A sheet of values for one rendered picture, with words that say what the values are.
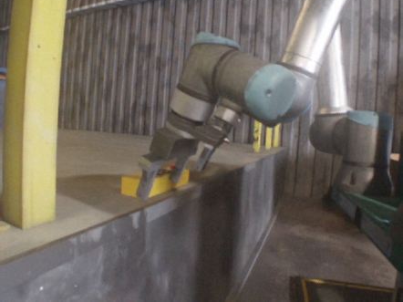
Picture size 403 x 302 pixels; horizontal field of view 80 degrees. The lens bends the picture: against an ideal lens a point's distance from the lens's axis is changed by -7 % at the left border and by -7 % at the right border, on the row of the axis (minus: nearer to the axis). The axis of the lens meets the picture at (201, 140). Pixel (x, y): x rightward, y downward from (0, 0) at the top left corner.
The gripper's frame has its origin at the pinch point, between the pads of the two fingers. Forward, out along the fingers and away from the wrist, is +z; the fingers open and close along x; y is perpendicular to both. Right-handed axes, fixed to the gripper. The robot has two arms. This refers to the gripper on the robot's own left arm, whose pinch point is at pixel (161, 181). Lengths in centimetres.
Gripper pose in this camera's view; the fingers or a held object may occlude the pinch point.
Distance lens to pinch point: 61.5
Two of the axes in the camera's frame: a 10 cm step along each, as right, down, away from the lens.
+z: -3.8, 8.7, 3.0
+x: -4.3, 1.3, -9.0
